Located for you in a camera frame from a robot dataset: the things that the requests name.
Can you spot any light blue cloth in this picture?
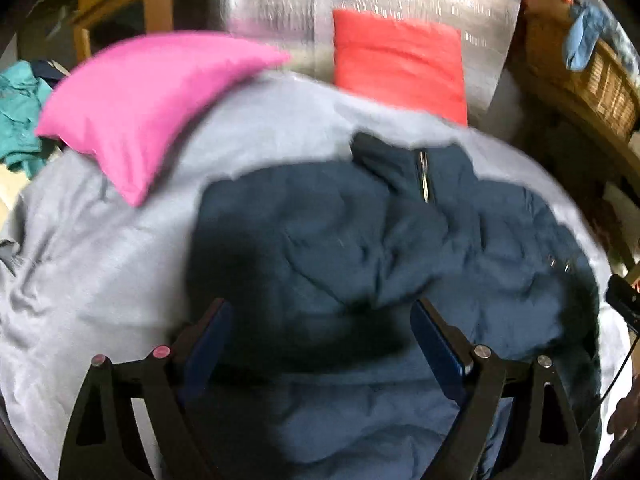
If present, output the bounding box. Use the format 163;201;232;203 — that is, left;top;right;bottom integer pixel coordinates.
562;2;615;73

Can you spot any navy blue puffer jacket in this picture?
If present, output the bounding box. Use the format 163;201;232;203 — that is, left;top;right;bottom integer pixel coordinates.
186;133;601;479

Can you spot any silver foil insulation mat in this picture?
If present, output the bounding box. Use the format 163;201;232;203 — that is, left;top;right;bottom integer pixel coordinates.
212;0;522;122

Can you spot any teal shirt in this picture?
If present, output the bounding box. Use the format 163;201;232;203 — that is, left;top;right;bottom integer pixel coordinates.
0;61;55;179

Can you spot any grey bed sheet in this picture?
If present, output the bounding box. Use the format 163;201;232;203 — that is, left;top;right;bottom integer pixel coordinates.
1;75;627;479

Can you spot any red pillow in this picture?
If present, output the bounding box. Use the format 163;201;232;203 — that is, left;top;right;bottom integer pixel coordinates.
333;9;468;126

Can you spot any orange wooden pillar cabinet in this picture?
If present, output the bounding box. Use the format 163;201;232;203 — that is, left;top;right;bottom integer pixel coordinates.
69;0;222;64

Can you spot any wooden side table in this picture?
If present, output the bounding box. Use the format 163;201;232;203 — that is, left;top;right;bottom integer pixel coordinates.
508;55;639;286

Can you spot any wicker basket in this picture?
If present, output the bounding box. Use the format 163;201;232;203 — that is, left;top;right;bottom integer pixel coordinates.
525;12;639;143

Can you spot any pink pillow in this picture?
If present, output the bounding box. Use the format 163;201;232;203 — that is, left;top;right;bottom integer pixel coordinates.
35;30;290;207

